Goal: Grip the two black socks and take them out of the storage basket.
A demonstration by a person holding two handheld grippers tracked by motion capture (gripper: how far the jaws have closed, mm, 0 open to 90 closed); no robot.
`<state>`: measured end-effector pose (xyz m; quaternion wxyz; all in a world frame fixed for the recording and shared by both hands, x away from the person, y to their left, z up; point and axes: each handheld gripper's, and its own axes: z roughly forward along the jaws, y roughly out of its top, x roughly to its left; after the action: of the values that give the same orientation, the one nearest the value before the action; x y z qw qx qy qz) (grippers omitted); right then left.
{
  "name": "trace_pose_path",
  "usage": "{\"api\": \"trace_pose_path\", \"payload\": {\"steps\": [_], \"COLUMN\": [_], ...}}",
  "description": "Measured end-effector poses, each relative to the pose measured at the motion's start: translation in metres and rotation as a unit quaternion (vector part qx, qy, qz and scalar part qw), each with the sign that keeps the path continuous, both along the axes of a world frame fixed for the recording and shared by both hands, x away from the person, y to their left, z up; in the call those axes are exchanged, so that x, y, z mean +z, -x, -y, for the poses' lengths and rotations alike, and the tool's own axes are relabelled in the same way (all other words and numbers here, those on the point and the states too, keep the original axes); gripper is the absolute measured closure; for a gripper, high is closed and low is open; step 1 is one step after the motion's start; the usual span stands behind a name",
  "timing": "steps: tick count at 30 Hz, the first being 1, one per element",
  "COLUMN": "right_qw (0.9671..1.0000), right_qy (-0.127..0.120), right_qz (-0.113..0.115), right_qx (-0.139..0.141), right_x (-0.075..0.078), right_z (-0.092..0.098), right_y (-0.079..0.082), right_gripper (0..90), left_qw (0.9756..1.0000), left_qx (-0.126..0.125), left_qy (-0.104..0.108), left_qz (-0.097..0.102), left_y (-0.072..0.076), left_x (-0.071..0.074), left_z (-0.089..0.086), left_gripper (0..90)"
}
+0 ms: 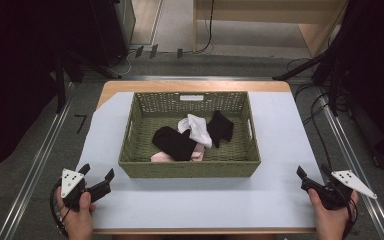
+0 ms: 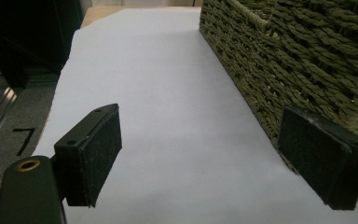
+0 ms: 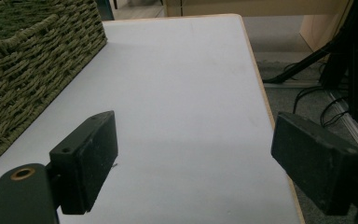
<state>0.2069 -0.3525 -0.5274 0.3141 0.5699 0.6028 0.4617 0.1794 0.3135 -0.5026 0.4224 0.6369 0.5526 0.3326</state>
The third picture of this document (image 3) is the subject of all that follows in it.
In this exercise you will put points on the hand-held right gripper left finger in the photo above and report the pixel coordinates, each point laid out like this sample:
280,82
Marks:
87,161

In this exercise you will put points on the silver aluminium rail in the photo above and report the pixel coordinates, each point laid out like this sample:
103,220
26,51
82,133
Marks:
354,124

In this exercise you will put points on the black metal stand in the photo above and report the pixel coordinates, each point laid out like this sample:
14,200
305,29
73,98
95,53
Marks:
341,56

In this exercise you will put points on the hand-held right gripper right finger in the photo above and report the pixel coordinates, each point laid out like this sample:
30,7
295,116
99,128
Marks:
317,161

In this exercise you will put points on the woven wicker basket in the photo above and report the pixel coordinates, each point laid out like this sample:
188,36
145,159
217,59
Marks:
28,71

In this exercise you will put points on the light wooden cabinet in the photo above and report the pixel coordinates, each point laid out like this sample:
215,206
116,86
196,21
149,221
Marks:
292,12

